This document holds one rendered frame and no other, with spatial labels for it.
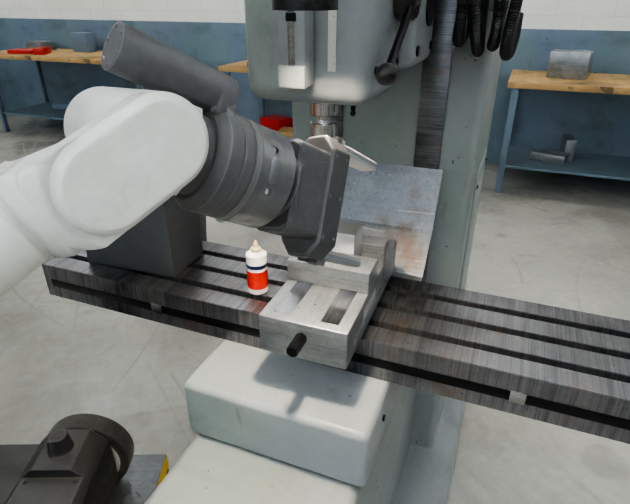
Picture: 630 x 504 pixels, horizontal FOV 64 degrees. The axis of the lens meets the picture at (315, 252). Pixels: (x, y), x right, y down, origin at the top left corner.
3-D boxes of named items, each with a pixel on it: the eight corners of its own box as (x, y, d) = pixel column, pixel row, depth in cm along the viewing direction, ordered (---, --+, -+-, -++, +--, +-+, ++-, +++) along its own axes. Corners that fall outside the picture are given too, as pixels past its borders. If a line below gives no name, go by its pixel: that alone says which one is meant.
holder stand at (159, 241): (174, 278, 104) (160, 186, 95) (87, 262, 110) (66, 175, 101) (203, 253, 114) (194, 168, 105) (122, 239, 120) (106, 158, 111)
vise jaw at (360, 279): (368, 294, 85) (369, 274, 83) (287, 279, 90) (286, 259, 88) (377, 278, 90) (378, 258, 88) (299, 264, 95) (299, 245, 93)
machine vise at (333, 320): (346, 370, 78) (348, 312, 73) (259, 349, 83) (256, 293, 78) (394, 268, 107) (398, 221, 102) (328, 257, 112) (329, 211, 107)
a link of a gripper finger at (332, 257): (343, 257, 55) (303, 247, 51) (365, 259, 53) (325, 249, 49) (341, 271, 55) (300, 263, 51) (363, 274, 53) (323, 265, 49)
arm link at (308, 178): (346, 266, 47) (243, 243, 38) (279, 258, 54) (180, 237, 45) (367, 135, 48) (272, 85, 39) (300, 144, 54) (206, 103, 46)
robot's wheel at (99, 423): (51, 489, 120) (30, 429, 111) (60, 472, 125) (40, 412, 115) (135, 488, 121) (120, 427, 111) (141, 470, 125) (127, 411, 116)
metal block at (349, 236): (353, 265, 91) (354, 235, 88) (322, 260, 93) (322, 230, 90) (361, 253, 95) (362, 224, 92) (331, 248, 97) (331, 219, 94)
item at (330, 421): (366, 492, 82) (370, 440, 76) (186, 431, 93) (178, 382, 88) (424, 325, 123) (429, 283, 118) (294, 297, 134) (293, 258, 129)
